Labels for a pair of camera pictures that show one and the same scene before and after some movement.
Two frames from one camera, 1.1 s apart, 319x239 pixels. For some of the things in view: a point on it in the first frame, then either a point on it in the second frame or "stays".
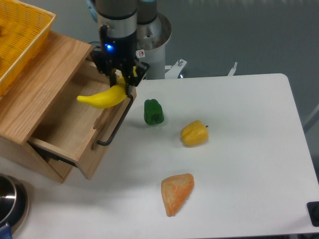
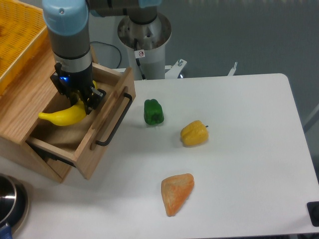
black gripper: x=116 y=54 -> x=69 y=83
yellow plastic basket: x=24 y=30 stays
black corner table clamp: x=313 y=210 stays
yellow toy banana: x=108 y=96 -> x=72 y=115
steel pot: x=14 y=202 stays
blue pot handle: x=6 y=233 stays
